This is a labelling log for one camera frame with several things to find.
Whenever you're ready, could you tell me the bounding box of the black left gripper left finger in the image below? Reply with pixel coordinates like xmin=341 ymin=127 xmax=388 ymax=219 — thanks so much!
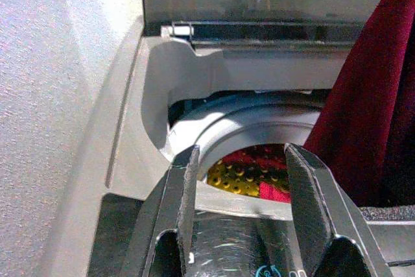
xmin=119 ymin=143 xmax=202 ymax=277

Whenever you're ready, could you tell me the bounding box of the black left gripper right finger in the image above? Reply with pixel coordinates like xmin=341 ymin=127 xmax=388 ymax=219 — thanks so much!
xmin=283 ymin=142 xmax=390 ymax=277

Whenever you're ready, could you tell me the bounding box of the dark red cloth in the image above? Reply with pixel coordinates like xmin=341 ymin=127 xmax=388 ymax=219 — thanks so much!
xmin=259 ymin=0 xmax=415 ymax=208

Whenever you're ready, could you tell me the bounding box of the grey top-load washing machine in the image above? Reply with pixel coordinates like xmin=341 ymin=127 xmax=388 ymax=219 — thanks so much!
xmin=86 ymin=14 xmax=415 ymax=277

